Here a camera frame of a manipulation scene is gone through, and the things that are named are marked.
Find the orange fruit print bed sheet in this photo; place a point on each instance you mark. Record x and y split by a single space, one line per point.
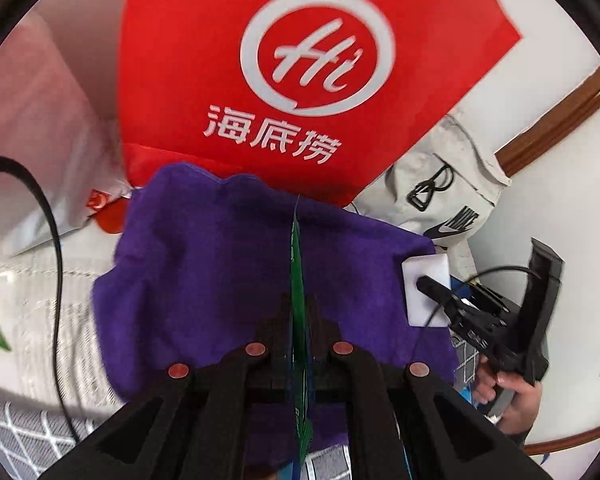
30 300

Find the wooden bed frame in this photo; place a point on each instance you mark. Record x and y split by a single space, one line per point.
555 130

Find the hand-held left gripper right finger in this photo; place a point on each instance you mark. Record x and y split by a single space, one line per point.
321 330

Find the white plastic shopping bag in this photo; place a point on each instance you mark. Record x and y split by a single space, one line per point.
40 135

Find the red paper bag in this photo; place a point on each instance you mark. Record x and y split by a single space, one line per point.
205 60

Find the person's right hand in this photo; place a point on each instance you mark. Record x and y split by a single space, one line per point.
522 402

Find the purple towel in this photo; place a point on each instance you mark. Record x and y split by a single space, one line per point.
205 270

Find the person's right forearm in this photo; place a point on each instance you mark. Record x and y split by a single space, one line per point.
515 437

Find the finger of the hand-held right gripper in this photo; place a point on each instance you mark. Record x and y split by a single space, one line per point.
437 292

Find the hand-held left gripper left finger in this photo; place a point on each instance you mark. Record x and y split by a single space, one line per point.
280 330

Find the red white small packet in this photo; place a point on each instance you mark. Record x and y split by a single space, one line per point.
111 217

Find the white sponge block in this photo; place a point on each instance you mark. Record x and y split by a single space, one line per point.
430 266

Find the green packet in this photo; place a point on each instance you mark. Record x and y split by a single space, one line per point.
296 270

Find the grey pouch bag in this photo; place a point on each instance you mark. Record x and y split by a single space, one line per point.
430 170

